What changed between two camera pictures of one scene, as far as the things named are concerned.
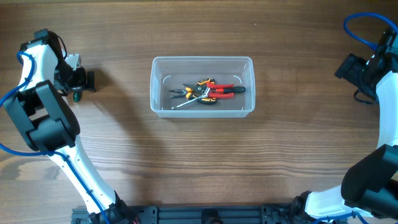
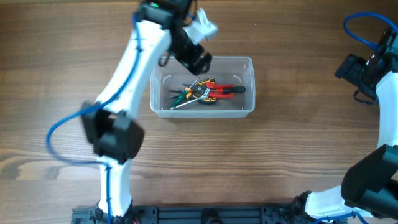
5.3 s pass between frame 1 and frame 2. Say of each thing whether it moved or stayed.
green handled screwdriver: moved
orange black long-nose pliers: stayed
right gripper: stayed
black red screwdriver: stayed
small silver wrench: stayed
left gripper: moved
